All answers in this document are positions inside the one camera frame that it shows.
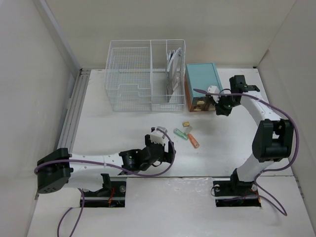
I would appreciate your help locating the teal orange drawer cabinet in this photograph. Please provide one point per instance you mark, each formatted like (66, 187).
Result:
(200, 76)

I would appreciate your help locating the grey eraser block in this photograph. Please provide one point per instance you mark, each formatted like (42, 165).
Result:
(188, 129)

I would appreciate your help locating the yellow eraser block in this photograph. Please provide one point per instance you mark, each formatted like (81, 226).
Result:
(185, 124)

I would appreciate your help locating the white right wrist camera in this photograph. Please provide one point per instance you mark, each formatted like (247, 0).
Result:
(214, 91)

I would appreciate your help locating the aluminium frame rail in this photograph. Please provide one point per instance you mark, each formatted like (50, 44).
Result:
(70, 121)

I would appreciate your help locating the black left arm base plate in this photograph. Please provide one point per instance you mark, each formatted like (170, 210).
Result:
(106, 198)

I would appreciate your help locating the white wire mesh basket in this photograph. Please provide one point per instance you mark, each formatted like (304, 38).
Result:
(135, 75)

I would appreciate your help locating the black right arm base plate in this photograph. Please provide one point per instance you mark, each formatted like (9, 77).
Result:
(228, 194)

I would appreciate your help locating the orange correction tape dispenser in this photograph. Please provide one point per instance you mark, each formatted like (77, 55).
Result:
(193, 141)

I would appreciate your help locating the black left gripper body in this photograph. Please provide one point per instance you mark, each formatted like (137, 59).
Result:
(166, 157)

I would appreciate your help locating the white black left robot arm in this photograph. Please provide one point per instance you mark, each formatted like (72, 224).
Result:
(61, 169)

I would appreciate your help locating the green correction tape dispenser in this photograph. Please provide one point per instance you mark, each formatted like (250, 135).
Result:
(180, 134)

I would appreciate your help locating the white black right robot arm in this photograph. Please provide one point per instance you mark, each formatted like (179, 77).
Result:
(272, 141)

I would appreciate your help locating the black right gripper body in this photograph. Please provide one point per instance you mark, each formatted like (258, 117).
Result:
(225, 104)

